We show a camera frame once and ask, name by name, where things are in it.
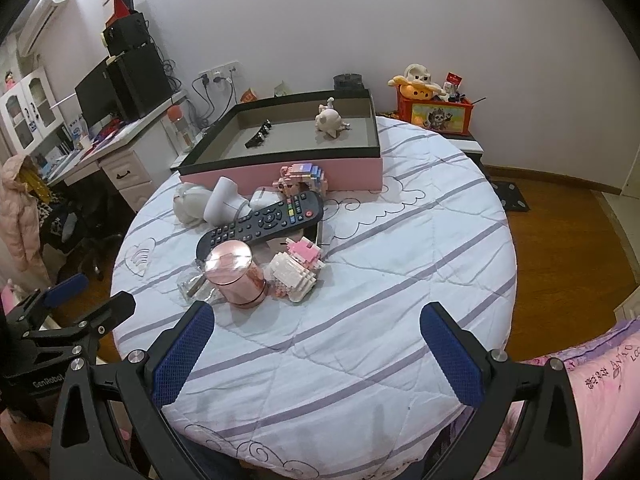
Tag water bottle orange cap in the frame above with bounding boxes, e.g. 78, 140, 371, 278
166, 104, 194, 152

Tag rose gold round tin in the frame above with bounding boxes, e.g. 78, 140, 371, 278
204, 240, 267, 309

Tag white striped quilted tablecloth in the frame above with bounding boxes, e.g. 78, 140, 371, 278
110, 114, 519, 480

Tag pink bed sheet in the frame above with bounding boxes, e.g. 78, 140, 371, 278
470, 316, 640, 480

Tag blue white snack bag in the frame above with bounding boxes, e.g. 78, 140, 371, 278
273, 80, 291, 96

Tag black office chair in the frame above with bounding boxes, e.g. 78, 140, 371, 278
37, 191, 122, 282

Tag black hair clip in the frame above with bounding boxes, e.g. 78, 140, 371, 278
245, 119, 272, 148

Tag black speaker box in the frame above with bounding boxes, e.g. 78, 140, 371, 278
102, 13, 151, 56

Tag clear heart acrylic piece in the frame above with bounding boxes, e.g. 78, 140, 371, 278
177, 260, 224, 307

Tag pink jacket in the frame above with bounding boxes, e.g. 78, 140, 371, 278
1, 154, 51, 285

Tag pink pig figurine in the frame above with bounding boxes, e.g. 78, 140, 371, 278
314, 96, 350, 139

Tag black white tv stand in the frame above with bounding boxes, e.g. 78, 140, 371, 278
380, 112, 486, 172

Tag pink black storage box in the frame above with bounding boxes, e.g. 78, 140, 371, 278
178, 89, 383, 194

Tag black cylindrical appliance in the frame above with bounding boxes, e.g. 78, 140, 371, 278
333, 73, 364, 91

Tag white pink brick figure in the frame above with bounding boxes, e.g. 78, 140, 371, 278
264, 238, 326, 304

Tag white air conditioner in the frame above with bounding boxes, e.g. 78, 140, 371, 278
17, 0, 68, 58

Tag wall power outlet strip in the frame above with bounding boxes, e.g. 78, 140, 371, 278
198, 61, 241, 84

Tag white low side cabinet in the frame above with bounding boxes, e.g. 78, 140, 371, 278
169, 129, 206, 172

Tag white desk with drawers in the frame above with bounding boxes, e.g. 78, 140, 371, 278
49, 91, 186, 211

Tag white wall cupboard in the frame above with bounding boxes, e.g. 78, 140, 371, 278
1, 67, 64, 154

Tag red toy crate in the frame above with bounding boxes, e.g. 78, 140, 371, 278
397, 91, 474, 136

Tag black computer monitor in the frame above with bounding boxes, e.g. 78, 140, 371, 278
75, 60, 117, 129

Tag white rabbit figurine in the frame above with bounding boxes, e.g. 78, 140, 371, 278
172, 183, 212, 226

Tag black tv remote control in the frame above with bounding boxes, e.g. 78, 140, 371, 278
195, 191, 324, 262

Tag pink pastel brick figure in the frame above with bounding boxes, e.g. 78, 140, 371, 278
272, 162, 328, 197

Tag black bathroom scale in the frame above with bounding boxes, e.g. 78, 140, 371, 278
490, 180, 529, 212

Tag yellow white plush toys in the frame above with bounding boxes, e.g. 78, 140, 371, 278
387, 64, 448, 101

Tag orange snack bag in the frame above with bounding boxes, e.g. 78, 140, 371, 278
240, 88, 258, 103

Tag black computer tower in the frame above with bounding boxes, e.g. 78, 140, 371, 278
106, 44, 174, 122

